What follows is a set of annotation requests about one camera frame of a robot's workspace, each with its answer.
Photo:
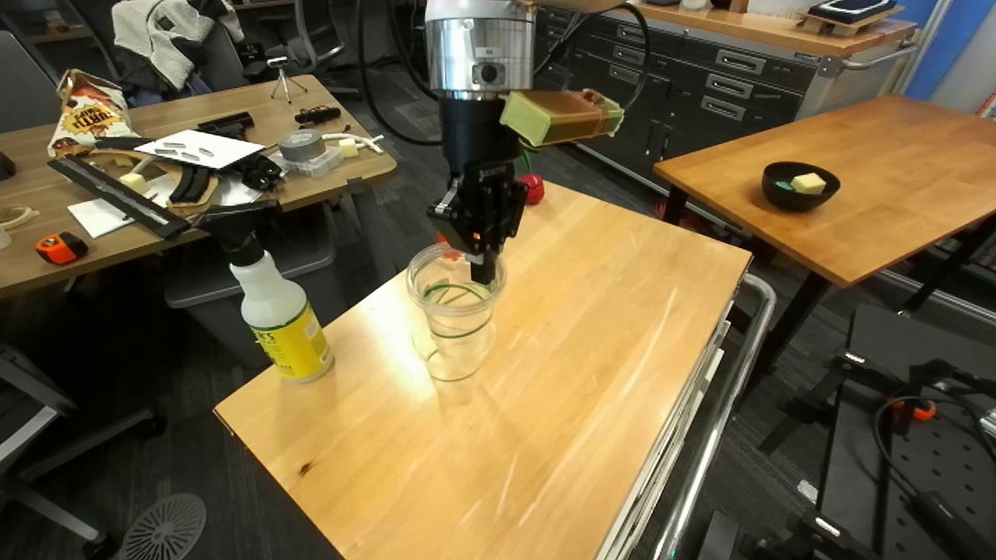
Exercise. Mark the red toy fruit green stem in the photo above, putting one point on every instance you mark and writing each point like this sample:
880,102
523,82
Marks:
532,191

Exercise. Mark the small orange object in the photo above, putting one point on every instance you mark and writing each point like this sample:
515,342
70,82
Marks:
59,248

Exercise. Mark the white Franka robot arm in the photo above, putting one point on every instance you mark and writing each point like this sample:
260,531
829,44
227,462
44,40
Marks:
478,48

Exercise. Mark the printed snack bag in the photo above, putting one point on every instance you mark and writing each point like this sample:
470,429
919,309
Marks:
88,111

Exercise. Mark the white jacket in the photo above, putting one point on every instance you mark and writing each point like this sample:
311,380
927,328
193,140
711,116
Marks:
172,35

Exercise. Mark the black remote control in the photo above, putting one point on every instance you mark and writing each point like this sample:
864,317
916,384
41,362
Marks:
316,116

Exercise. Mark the printed white paper sheet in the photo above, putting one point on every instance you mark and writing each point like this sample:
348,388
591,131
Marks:
197,148

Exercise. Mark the grey drawer cabinet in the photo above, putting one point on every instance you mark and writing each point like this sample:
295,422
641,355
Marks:
727,73

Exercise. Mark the black armrest office chair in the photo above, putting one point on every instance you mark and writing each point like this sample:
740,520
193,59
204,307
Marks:
301,31

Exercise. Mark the square wooden table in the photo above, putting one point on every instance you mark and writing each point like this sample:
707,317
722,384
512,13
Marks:
883,188

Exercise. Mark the green food piece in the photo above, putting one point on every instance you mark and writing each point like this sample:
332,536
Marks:
783,185

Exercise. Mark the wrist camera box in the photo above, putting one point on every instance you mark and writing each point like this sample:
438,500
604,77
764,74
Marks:
560,116

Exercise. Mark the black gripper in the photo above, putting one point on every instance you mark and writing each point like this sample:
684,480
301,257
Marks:
475,145

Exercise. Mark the yellow liquid spray bottle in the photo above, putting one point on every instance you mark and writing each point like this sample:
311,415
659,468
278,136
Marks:
280,321

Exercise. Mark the grey perforated panel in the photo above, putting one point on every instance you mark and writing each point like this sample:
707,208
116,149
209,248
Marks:
955,468

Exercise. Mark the dark grey office chair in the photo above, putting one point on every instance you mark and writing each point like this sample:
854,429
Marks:
311,260

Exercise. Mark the small white paper note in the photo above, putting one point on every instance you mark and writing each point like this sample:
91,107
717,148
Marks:
101,217

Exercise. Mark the grey padded chair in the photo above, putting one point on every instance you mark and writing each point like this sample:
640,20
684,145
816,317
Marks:
21,77

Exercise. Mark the flat tray with tablet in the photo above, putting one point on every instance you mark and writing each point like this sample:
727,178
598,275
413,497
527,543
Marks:
852,13

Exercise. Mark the small tripod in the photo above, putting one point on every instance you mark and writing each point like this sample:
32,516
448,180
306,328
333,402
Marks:
280,77

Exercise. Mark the small black item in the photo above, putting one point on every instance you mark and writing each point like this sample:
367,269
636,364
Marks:
260,172

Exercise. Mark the flat black device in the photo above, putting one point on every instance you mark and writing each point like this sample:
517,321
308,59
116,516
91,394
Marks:
226,124

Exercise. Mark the long wooden conference table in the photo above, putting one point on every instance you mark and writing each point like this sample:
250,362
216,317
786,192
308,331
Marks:
21,191

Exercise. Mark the long black bar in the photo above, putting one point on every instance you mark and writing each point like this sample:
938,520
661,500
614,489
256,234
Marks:
121,197

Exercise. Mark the yellow food block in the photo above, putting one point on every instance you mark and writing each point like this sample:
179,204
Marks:
810,185

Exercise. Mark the black bowl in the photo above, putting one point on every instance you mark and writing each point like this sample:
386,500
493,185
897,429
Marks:
821,204

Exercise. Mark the grey tape roll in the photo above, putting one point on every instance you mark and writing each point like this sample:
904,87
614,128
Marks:
301,149

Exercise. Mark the white round mesh fan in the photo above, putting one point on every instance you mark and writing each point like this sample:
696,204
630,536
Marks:
165,531

